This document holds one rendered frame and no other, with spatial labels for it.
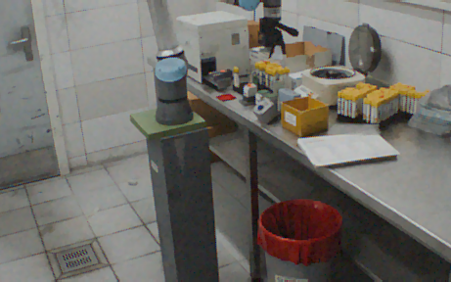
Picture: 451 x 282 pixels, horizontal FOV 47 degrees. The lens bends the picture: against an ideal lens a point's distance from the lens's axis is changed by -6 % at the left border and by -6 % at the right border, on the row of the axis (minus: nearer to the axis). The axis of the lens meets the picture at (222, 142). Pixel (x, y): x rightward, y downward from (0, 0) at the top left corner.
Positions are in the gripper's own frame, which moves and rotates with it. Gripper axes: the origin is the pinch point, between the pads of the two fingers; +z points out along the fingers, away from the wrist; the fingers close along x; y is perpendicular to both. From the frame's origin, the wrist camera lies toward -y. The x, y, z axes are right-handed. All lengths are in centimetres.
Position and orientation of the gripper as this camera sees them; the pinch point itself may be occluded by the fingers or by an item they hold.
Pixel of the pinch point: (277, 64)
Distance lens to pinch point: 225.0
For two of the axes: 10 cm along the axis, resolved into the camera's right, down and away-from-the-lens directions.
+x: 3.3, 3.9, -8.6
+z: 0.4, 9.0, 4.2
